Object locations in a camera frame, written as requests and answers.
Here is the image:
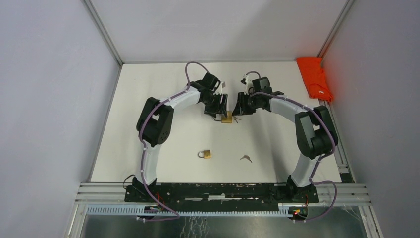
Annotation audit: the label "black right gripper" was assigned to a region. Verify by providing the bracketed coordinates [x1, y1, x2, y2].
[232, 91, 261, 116]

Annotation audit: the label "large brass padlock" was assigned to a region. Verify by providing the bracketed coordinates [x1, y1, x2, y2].
[212, 111, 233, 123]

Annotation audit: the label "small keys on table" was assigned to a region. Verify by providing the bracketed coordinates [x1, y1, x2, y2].
[240, 155, 253, 163]

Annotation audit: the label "aluminium front frame rail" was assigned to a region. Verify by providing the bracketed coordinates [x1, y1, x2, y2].
[65, 182, 383, 238]

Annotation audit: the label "small brass padlock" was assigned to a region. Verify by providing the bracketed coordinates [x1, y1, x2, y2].
[197, 150, 212, 159]

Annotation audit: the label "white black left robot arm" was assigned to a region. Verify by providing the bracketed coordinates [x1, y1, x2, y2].
[132, 72, 228, 202]

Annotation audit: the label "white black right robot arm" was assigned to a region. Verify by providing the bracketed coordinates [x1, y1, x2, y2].
[232, 75, 338, 202]

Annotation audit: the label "aluminium corner frame post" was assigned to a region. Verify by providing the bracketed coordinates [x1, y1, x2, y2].
[317, 0, 357, 58]

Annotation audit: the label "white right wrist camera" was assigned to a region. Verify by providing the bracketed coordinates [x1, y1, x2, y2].
[241, 74, 254, 95]

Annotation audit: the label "orange folded cloth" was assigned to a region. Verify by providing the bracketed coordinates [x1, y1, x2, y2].
[296, 57, 334, 103]

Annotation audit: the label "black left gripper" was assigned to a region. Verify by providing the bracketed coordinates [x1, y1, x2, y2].
[201, 92, 227, 119]

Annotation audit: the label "left aluminium corner post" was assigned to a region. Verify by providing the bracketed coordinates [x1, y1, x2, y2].
[81, 0, 123, 67]

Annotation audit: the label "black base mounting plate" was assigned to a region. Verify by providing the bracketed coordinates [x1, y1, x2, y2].
[124, 183, 319, 212]

